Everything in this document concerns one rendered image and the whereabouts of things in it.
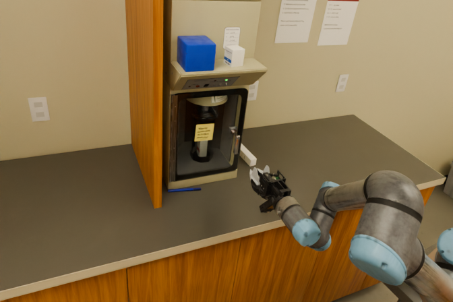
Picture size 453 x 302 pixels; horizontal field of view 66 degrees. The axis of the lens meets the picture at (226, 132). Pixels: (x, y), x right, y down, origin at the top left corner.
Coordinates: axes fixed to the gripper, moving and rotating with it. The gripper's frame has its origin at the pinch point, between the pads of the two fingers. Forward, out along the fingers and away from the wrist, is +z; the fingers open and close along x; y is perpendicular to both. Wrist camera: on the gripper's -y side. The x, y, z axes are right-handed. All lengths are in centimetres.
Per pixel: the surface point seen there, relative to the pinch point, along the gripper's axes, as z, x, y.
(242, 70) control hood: 11.5, 5.0, 36.3
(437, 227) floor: 24, -198, -113
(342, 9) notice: 66, -80, 46
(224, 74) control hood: 11.6, 11.3, 35.2
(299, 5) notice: 66, -52, 47
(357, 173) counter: 9, -65, -20
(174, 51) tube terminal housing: 23, 26, 40
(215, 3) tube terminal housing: 23, 12, 56
